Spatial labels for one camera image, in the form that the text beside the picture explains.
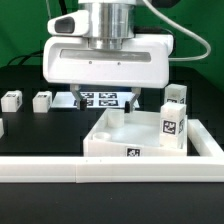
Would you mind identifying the black cable bundle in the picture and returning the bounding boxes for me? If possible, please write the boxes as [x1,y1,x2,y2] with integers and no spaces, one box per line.
[6,49,46,68]

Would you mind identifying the white block at left edge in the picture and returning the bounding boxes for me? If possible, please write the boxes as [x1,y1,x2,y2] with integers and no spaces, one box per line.
[0,118,4,139]

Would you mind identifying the white L-shaped obstacle fence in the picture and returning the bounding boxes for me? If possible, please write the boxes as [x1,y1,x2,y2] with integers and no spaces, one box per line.
[0,119,224,183]

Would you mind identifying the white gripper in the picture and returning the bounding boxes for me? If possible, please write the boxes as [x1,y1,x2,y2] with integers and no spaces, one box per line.
[43,9,174,113]

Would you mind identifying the marker plate with tags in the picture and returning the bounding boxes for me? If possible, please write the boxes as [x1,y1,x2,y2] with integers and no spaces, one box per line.
[51,92,133,109]

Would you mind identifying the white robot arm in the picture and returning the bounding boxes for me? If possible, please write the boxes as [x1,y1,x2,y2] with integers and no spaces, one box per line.
[43,0,174,112]

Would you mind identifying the white square table top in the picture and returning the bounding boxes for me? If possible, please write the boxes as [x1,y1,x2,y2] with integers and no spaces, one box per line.
[83,109,187,157]

